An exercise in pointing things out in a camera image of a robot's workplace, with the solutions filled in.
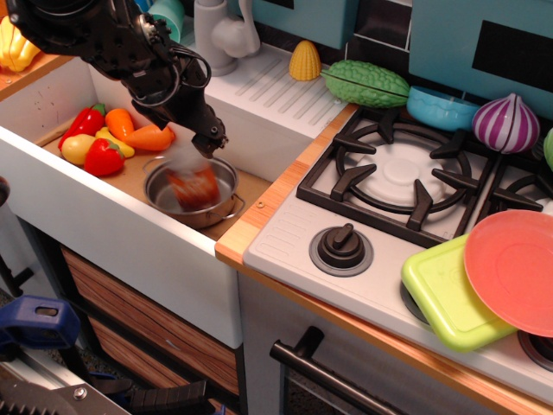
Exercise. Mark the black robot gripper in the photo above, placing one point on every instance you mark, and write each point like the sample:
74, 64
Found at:
184, 104

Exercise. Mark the orange toy can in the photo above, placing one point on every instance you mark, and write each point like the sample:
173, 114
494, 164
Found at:
192, 180

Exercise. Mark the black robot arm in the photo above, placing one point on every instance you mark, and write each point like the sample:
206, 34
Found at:
166, 80

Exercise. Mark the orange toy carrot right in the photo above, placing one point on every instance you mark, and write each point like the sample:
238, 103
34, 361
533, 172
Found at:
151, 138

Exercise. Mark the orange toy carrot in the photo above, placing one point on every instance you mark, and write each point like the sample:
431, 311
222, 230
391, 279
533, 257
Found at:
119, 123
151, 138

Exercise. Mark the orange toy carrot left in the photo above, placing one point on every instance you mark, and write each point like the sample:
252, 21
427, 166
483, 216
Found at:
119, 123

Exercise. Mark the grey toy faucet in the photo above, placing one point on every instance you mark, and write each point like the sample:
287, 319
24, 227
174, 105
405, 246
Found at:
222, 38

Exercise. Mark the teal plastic cup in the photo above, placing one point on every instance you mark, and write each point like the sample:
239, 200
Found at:
173, 13

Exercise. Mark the yellow toy banana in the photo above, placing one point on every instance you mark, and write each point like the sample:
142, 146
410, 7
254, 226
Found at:
104, 133

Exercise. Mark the red toy chili pepper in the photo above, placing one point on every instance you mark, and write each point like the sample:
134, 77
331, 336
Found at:
88, 121

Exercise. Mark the red toy bell pepper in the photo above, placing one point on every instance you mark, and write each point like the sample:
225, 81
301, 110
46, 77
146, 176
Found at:
104, 158

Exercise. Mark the yellow toy potato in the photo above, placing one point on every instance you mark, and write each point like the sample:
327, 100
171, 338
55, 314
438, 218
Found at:
74, 149

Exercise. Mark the white toy sink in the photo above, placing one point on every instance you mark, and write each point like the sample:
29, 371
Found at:
270, 120

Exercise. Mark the yellow toy corn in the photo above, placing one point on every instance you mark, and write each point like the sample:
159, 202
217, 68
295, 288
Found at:
305, 62

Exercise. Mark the yellow toy bell pepper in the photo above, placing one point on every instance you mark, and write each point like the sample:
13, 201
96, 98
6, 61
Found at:
17, 52

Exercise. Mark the green toy bitter gourd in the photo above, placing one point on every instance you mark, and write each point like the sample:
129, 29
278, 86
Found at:
366, 84

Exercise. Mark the black stove knob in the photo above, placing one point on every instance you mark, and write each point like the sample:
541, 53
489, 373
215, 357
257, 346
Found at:
342, 252
538, 348

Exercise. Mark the blue plastic bowl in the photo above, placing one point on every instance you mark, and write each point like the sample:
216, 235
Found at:
440, 110

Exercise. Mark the black stove burner grate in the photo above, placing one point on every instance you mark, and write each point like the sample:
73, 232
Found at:
420, 184

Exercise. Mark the blue clamp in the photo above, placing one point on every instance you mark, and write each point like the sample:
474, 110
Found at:
38, 323

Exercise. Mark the lime green plastic lid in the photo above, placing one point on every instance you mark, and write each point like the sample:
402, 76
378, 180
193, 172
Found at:
437, 282

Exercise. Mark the purple toy onion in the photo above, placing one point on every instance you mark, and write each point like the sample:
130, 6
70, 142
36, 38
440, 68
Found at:
507, 125

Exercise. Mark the salmon plastic plate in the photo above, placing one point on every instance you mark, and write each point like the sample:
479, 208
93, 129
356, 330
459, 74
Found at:
508, 261

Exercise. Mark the green toy at right edge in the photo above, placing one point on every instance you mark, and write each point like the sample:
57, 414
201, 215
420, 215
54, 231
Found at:
548, 149

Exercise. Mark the steel pot with handles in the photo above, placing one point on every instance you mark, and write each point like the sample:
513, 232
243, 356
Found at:
160, 195

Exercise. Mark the black oven door handle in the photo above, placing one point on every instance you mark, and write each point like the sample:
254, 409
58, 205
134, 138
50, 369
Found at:
299, 358

